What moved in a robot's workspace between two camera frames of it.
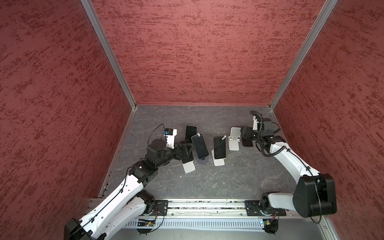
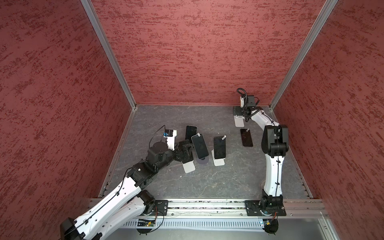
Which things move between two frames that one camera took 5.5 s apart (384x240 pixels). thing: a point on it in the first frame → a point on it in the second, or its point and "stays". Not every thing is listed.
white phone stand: [233, 141] → [239, 121]
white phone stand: [217, 162] stays
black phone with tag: [219, 144] stays
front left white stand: [188, 166] stays
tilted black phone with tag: [200, 145] stays
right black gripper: [249, 130] → [239, 110]
